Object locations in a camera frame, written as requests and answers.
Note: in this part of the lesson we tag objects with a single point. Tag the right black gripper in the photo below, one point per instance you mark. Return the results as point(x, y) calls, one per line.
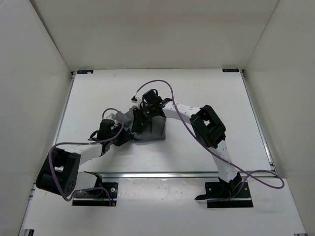
point(140, 122)

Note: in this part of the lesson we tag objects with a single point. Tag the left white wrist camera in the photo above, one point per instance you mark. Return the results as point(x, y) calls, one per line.
point(111, 116)

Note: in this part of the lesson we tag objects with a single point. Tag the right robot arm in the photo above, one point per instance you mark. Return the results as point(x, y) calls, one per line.
point(207, 128)

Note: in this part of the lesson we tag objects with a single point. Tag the grey pleated skirt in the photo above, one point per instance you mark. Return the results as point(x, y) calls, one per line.
point(155, 130)

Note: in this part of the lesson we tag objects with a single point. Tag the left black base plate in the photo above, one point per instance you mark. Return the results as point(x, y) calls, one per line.
point(98, 198)

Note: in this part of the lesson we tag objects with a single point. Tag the blue corner label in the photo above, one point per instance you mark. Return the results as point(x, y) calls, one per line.
point(230, 70)
point(84, 72)

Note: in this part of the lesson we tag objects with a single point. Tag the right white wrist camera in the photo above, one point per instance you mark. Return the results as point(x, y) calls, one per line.
point(136, 100)

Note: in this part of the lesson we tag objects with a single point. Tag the left blue corner label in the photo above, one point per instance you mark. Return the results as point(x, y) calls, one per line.
point(84, 72)

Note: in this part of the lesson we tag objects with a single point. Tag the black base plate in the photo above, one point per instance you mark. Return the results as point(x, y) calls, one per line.
point(98, 198)
point(217, 195)

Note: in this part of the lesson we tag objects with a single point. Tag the right blue corner label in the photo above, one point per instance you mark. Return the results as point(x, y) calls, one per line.
point(230, 70)

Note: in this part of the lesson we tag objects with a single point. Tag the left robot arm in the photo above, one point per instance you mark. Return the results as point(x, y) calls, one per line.
point(60, 172)

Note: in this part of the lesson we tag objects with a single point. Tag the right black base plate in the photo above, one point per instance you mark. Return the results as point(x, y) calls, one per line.
point(217, 195)

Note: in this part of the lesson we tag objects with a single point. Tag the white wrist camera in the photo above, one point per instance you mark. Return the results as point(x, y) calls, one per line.
point(136, 100)
point(111, 116)

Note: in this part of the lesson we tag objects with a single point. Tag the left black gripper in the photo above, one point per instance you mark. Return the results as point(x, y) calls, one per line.
point(125, 136)

